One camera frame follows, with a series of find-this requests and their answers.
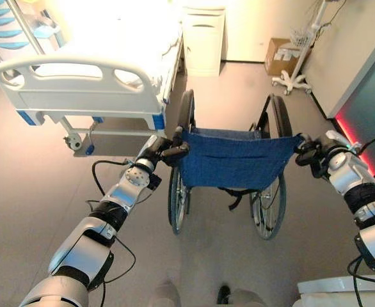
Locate silver robot legs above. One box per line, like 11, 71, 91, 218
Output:
152, 277, 271, 307

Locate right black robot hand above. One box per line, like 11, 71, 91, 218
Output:
294, 130, 358, 178

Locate white hospital bed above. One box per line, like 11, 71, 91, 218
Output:
0, 12, 184, 151

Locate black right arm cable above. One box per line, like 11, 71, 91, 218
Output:
347, 134, 375, 307

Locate white bedside cabinet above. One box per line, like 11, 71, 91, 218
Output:
181, 5, 227, 77

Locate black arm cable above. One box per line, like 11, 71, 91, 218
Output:
85, 159, 137, 307
347, 134, 375, 307

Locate blue seat wheelchair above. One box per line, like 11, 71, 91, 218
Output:
167, 88, 305, 241

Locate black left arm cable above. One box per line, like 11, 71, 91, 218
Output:
85, 159, 137, 307

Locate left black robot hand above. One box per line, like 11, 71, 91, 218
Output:
141, 125, 191, 167

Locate frosted glass partition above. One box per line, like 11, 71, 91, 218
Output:
326, 28, 375, 193

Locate brown cardboard box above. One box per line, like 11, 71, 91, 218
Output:
264, 37, 310, 76

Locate white robot torso plate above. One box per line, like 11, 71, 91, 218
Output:
296, 275, 375, 307

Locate white blue drawer cart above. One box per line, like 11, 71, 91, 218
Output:
0, 0, 67, 61

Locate white wheeled equipment stand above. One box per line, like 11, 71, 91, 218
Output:
271, 0, 335, 96

